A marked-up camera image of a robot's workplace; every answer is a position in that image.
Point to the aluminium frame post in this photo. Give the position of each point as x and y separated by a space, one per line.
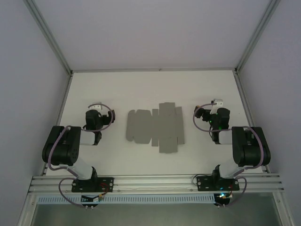
258 35
47 35

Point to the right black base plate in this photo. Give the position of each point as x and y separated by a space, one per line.
204 183

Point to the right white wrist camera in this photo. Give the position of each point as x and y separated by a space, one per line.
216 104

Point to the yellow power connector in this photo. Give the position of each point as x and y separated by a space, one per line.
225 196
100 197

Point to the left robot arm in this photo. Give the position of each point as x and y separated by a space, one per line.
61 146

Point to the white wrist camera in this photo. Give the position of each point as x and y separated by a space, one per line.
216 104
96 106

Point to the grey paper box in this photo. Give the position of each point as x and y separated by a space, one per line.
155 127

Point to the aluminium mounting rail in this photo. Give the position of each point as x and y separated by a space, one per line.
155 184

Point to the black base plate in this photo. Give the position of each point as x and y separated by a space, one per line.
204 183
105 183

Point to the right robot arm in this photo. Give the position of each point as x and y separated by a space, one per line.
249 146

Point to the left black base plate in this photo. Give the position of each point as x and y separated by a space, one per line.
105 183

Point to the aluminium table edge rail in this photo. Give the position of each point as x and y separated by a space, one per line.
247 106
63 106
152 70

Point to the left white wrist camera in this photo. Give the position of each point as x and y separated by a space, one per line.
96 106

